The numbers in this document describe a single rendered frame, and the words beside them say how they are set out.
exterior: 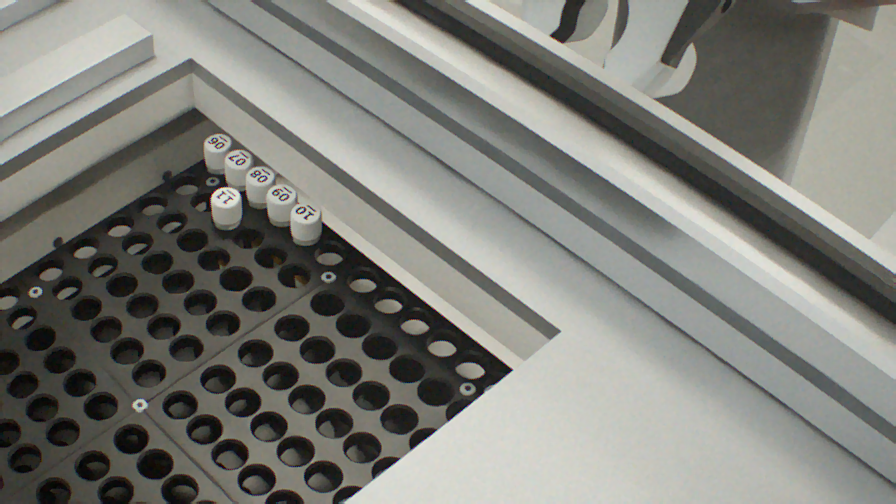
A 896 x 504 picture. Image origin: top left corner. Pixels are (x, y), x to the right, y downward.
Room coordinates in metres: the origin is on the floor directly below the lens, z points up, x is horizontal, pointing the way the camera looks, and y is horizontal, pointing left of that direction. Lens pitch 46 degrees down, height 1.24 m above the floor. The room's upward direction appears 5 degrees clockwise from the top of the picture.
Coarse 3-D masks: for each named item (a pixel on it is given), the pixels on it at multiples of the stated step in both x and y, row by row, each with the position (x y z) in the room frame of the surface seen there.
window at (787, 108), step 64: (448, 0) 0.36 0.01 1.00; (512, 0) 0.34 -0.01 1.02; (576, 0) 0.33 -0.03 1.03; (640, 0) 0.31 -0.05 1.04; (704, 0) 0.30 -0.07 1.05; (768, 0) 0.28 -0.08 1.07; (832, 0) 0.27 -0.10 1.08; (576, 64) 0.32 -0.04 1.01; (640, 64) 0.31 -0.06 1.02; (704, 64) 0.29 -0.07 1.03; (768, 64) 0.28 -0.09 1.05; (832, 64) 0.27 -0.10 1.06; (704, 128) 0.29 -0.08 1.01; (768, 128) 0.27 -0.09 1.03; (832, 128) 0.26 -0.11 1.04; (768, 192) 0.27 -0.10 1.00; (832, 192) 0.26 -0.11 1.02
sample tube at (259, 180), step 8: (256, 168) 0.36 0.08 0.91; (264, 168) 0.36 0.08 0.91; (248, 176) 0.36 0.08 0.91; (256, 176) 0.36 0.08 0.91; (264, 176) 0.36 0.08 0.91; (272, 176) 0.36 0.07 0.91; (248, 184) 0.35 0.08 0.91; (256, 184) 0.35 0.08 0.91; (264, 184) 0.35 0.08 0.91; (272, 184) 0.35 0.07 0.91; (248, 192) 0.35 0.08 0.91; (256, 192) 0.35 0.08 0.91; (264, 192) 0.35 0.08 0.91; (248, 200) 0.35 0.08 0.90; (256, 200) 0.35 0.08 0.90; (264, 200) 0.35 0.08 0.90; (256, 208) 0.35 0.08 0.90; (256, 240) 0.35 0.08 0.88
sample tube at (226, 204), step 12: (216, 192) 0.34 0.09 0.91; (228, 192) 0.35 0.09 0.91; (216, 204) 0.34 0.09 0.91; (228, 204) 0.34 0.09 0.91; (240, 204) 0.34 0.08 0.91; (216, 216) 0.34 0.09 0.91; (228, 216) 0.34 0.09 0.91; (240, 216) 0.34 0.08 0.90; (228, 228) 0.34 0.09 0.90; (240, 240) 0.34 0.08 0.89
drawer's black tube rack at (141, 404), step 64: (64, 256) 0.31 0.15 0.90; (128, 256) 0.32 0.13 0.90; (192, 256) 0.32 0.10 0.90; (256, 256) 0.32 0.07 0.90; (0, 320) 0.28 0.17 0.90; (64, 320) 0.28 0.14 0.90; (128, 320) 0.28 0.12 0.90; (192, 320) 0.29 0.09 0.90; (256, 320) 0.29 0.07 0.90; (320, 320) 0.29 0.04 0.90; (0, 384) 0.25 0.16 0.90; (64, 384) 0.25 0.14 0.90; (128, 384) 0.25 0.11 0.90; (192, 384) 0.26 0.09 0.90; (256, 384) 0.26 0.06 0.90; (320, 384) 0.26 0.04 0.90; (384, 384) 0.27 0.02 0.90; (448, 384) 0.27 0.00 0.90; (0, 448) 0.22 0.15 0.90; (64, 448) 0.22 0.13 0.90; (128, 448) 0.25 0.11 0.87; (192, 448) 0.23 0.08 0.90; (256, 448) 0.23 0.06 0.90; (320, 448) 0.24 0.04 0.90; (384, 448) 0.24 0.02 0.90
